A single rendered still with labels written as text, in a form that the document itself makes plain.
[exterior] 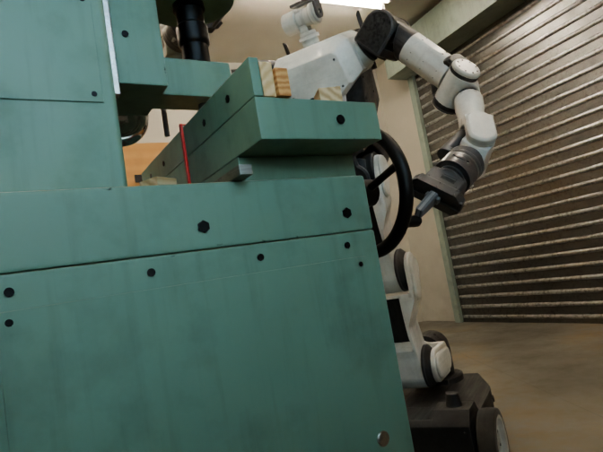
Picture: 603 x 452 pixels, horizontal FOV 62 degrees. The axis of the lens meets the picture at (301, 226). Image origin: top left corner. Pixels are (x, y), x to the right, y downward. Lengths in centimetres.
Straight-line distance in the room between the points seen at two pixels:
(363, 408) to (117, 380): 35
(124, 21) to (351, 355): 64
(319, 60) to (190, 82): 64
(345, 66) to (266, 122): 84
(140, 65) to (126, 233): 34
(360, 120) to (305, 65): 77
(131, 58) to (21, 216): 36
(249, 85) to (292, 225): 20
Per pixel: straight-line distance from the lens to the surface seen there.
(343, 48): 150
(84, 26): 84
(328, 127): 73
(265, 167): 75
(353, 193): 80
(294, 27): 159
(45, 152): 76
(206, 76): 96
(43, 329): 61
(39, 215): 63
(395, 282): 165
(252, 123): 69
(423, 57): 146
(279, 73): 71
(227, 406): 67
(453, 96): 141
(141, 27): 92
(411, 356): 175
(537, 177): 410
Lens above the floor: 66
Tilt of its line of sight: 6 degrees up
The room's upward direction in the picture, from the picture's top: 10 degrees counter-clockwise
